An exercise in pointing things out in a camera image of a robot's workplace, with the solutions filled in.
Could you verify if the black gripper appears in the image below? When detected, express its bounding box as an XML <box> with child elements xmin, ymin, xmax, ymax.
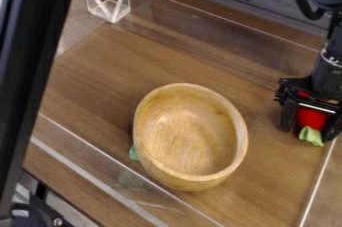
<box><xmin>274</xmin><ymin>77</ymin><xmax>342</xmax><ymax>142</ymax></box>

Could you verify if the red plush strawberry toy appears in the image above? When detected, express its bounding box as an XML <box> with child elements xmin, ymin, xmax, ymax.
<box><xmin>297</xmin><ymin>108</ymin><xmax>328</xmax><ymax>147</ymax></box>

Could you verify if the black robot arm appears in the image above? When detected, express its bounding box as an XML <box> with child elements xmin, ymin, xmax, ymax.
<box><xmin>274</xmin><ymin>0</ymin><xmax>342</xmax><ymax>146</ymax></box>

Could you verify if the wooden brown bowl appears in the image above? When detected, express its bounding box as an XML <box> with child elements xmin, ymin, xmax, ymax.
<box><xmin>133</xmin><ymin>83</ymin><xmax>249</xmax><ymax>191</ymax></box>

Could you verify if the green block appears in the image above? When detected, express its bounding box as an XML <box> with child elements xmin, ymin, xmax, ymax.
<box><xmin>129</xmin><ymin>145</ymin><xmax>139</xmax><ymax>161</ymax></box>

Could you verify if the black clamp base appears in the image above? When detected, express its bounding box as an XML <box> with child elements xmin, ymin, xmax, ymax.
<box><xmin>11</xmin><ymin>194</ymin><xmax>75</xmax><ymax>227</ymax></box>

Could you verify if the clear acrylic tray wall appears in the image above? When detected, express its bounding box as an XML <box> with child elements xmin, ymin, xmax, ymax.
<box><xmin>26</xmin><ymin>0</ymin><xmax>342</xmax><ymax>227</ymax></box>

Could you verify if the clear acrylic corner bracket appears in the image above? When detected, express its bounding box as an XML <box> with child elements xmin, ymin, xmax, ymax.
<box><xmin>86</xmin><ymin>0</ymin><xmax>131</xmax><ymax>23</ymax></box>

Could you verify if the black frame post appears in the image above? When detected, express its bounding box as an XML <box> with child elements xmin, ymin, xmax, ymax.
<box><xmin>0</xmin><ymin>0</ymin><xmax>71</xmax><ymax>222</ymax></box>

